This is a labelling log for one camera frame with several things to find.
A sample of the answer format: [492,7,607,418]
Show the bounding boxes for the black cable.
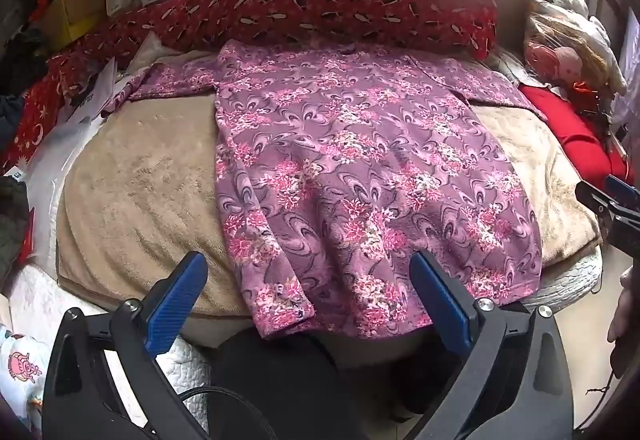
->
[172,385,281,440]

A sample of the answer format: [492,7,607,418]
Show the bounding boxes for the purple floral shirt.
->
[102,40,546,341]

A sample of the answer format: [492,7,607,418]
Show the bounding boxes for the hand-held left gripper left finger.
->
[42,251,211,440]

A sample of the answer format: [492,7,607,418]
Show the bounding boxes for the person's right hand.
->
[607,269,640,378]

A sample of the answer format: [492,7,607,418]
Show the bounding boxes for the red star print cloth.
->
[0,52,96,175]

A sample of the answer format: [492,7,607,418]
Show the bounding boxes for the pink plush toy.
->
[525,42,586,88]

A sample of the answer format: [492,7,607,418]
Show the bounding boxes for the yellow cardboard box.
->
[42,0,113,45]

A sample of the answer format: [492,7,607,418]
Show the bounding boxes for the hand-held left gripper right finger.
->
[395,250,576,440]

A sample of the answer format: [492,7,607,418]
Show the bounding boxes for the white quilted mattress cover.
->
[2,250,603,416]

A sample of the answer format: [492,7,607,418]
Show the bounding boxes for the white cartoon print cloth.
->
[0,322,48,431]

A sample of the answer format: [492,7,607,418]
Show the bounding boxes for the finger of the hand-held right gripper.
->
[575,174,640,223]
[606,217,640,257]

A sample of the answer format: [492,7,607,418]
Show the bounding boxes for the beige fleece blanket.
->
[56,92,601,321]

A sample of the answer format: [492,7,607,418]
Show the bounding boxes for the white paper sheets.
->
[57,57,123,125]

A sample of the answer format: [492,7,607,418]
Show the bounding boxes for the plain red cloth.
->
[517,84,636,185]

